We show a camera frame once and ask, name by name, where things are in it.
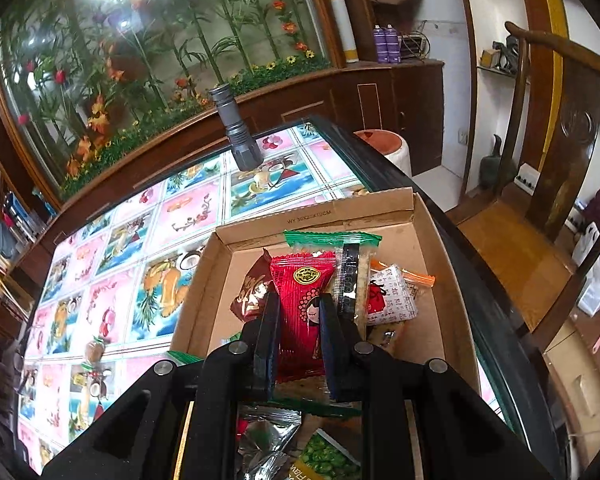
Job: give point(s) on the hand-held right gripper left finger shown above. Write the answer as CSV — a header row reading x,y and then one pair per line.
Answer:
x,y
272,340

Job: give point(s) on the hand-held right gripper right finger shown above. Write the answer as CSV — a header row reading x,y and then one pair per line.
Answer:
x,y
330,350

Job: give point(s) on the cracker packet with green ends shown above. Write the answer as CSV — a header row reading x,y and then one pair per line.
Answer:
x,y
352,280

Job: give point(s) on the white red patterned snack packet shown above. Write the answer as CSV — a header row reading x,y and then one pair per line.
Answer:
x,y
392,295

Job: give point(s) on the silver snack packet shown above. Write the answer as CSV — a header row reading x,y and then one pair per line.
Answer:
x,y
265,440

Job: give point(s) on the cardboard box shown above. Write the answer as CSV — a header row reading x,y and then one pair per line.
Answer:
x,y
430,320

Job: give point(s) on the green pea snack packet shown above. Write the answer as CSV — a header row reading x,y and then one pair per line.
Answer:
x,y
325,455

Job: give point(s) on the orange snack packet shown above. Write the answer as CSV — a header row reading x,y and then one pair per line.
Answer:
x,y
415,276

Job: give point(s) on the dark red foil snack packet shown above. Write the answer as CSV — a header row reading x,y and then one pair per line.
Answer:
x,y
247,295

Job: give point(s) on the wooden chair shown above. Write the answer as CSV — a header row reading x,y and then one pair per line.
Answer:
x,y
505,250

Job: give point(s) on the white bin with red lid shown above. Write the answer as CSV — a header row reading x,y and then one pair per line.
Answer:
x,y
395,157

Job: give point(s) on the grey flashlight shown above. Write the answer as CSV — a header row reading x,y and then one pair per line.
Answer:
x,y
240,130

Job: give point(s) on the dark green vase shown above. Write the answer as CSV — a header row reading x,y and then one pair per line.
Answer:
x,y
497,165

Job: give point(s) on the white bag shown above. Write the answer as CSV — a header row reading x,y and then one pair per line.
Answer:
x,y
592,270

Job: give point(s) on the glass flower display case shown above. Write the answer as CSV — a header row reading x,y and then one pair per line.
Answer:
x,y
155,60

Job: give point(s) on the purple spray can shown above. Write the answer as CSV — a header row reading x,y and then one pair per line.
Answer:
x,y
392,44
378,42

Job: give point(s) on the black horse figurine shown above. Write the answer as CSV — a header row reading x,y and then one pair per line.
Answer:
x,y
510,55

